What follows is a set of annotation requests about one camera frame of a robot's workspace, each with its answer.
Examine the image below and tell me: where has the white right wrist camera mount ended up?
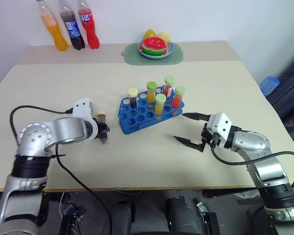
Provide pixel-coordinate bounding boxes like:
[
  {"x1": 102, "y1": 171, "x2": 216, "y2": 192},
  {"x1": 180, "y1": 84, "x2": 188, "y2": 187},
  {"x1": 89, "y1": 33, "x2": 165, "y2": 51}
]
[{"x1": 207, "y1": 113, "x2": 234, "y2": 148}]

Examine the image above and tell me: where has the cola bottle blue label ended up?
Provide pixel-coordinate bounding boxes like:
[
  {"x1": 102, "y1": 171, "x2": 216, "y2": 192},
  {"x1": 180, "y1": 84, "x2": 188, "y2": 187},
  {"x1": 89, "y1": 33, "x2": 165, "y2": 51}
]
[{"x1": 57, "y1": 0, "x2": 86, "y2": 50}]

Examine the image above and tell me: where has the green silicone mat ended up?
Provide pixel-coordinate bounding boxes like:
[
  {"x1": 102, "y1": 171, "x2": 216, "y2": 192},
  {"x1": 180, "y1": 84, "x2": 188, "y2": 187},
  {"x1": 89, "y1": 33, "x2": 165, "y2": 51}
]
[{"x1": 121, "y1": 42, "x2": 184, "y2": 66}]

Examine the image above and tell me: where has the orange soda bottle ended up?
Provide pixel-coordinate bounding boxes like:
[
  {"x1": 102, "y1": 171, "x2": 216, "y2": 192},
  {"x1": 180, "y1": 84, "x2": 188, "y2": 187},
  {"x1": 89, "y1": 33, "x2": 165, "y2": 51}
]
[{"x1": 36, "y1": 0, "x2": 70, "y2": 52}]

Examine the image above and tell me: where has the black chair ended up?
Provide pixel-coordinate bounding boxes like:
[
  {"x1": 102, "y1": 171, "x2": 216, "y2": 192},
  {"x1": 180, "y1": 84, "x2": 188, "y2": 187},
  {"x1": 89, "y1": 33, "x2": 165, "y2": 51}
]
[{"x1": 265, "y1": 56, "x2": 294, "y2": 157}]

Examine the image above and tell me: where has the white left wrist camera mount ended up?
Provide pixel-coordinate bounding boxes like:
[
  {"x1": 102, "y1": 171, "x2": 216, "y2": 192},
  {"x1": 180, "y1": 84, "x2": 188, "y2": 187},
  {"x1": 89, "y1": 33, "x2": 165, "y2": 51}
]
[{"x1": 72, "y1": 97, "x2": 99, "y2": 141}]

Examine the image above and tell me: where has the yellow liquid tube green cap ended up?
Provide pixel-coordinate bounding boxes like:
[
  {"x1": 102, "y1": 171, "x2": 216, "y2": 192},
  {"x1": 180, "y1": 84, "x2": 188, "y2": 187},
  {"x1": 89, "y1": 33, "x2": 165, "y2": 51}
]
[{"x1": 154, "y1": 94, "x2": 167, "y2": 116}]

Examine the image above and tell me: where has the orange liquid tube green cap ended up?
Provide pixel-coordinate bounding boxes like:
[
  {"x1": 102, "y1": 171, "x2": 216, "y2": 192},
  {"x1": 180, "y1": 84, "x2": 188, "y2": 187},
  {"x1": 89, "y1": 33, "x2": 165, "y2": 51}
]
[{"x1": 147, "y1": 81, "x2": 158, "y2": 103}]

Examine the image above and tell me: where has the red soda bottle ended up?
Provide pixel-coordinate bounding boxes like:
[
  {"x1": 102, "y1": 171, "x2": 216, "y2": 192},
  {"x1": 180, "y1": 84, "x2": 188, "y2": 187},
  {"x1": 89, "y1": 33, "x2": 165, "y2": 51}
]
[{"x1": 76, "y1": 0, "x2": 100, "y2": 49}]

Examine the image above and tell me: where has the dark rounded robot leg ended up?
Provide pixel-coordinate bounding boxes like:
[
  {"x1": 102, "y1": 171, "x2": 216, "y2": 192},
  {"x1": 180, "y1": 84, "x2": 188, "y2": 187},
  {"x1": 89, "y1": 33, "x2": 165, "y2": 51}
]
[
  {"x1": 109, "y1": 198, "x2": 136, "y2": 235},
  {"x1": 165, "y1": 196, "x2": 199, "y2": 235}
]

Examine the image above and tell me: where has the dark liquid tube cream cap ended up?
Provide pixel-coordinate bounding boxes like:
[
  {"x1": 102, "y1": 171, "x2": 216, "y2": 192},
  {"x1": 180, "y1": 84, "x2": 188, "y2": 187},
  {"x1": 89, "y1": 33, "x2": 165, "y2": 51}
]
[
  {"x1": 97, "y1": 111, "x2": 109, "y2": 144},
  {"x1": 127, "y1": 88, "x2": 139, "y2": 109}
]

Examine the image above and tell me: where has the blue test tube rack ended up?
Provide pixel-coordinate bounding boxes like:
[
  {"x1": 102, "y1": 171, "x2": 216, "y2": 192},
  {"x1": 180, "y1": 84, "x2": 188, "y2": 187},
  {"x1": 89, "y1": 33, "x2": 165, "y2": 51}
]
[{"x1": 117, "y1": 91, "x2": 185, "y2": 135}]

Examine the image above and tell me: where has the toy watermelon slice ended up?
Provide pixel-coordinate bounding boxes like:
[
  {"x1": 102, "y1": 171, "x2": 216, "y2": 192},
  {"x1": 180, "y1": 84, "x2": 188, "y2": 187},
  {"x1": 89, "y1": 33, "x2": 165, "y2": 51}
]
[{"x1": 140, "y1": 37, "x2": 168, "y2": 56}]

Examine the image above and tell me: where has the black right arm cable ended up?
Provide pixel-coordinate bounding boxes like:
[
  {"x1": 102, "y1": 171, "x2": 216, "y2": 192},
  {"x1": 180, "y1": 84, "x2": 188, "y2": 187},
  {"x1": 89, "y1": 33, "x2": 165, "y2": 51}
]
[{"x1": 210, "y1": 144, "x2": 294, "y2": 190}]

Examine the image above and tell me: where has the yellow toy pepper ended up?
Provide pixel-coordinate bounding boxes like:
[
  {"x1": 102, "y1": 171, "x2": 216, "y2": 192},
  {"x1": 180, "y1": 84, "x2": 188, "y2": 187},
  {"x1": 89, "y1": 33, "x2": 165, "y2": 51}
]
[{"x1": 144, "y1": 29, "x2": 158, "y2": 40}]

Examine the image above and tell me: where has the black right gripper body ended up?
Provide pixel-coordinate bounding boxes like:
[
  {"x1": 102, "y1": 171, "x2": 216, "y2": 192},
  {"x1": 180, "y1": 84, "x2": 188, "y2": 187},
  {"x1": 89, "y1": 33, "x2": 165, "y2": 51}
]
[{"x1": 200, "y1": 122, "x2": 220, "y2": 149}]

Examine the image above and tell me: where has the labelled red tube green cap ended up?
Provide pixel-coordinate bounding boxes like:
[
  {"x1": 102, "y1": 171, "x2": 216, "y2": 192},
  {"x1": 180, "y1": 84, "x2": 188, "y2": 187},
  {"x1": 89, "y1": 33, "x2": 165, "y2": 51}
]
[{"x1": 163, "y1": 76, "x2": 176, "y2": 97}]

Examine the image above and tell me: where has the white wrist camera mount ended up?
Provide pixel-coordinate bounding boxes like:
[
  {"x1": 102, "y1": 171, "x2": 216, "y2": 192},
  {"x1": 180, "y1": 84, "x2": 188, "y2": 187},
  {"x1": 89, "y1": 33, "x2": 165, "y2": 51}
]
[
  {"x1": 207, "y1": 113, "x2": 234, "y2": 148},
  {"x1": 72, "y1": 97, "x2": 99, "y2": 141}
]

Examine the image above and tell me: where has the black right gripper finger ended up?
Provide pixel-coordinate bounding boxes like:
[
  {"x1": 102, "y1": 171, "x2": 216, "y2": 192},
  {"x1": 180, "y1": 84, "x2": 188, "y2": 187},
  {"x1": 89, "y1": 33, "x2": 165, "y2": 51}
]
[
  {"x1": 182, "y1": 112, "x2": 211, "y2": 122},
  {"x1": 173, "y1": 136, "x2": 207, "y2": 153}
]

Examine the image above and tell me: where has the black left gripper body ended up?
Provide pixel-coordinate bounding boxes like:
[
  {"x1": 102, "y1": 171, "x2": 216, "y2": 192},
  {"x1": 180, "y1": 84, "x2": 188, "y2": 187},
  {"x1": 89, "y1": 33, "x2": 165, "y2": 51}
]
[{"x1": 93, "y1": 118, "x2": 105, "y2": 141}]

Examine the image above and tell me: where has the black bar under table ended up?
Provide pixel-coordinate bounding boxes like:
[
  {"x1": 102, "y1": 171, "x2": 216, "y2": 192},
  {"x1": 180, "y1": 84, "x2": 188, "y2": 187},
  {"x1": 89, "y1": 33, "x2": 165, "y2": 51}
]
[{"x1": 201, "y1": 188, "x2": 262, "y2": 199}]

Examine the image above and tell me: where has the metal table clamp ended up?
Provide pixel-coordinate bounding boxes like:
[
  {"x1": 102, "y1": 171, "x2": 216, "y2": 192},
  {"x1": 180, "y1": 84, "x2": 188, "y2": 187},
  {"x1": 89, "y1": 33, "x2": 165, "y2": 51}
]
[
  {"x1": 196, "y1": 202, "x2": 220, "y2": 235},
  {"x1": 59, "y1": 203, "x2": 87, "y2": 235}
]

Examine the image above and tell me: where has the blue ribbed plastic object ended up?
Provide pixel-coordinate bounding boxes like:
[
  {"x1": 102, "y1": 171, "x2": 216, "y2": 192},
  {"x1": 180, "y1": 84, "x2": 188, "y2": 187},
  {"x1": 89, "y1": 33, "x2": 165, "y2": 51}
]
[{"x1": 259, "y1": 75, "x2": 280, "y2": 96}]

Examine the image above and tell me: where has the light blue plate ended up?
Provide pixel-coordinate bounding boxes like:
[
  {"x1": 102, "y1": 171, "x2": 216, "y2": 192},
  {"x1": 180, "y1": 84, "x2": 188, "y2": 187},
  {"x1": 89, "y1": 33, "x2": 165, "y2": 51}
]
[{"x1": 137, "y1": 41, "x2": 175, "y2": 60}]

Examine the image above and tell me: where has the pale yellow toy fruit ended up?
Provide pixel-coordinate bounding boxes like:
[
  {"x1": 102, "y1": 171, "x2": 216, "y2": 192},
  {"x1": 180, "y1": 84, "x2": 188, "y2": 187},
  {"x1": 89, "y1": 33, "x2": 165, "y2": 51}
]
[{"x1": 157, "y1": 31, "x2": 172, "y2": 45}]

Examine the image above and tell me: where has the red liquid tube green cap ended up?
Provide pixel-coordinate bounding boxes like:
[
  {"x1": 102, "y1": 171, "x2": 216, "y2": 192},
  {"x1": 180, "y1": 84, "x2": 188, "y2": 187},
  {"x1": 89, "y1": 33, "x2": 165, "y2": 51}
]
[{"x1": 171, "y1": 86, "x2": 187, "y2": 109}]

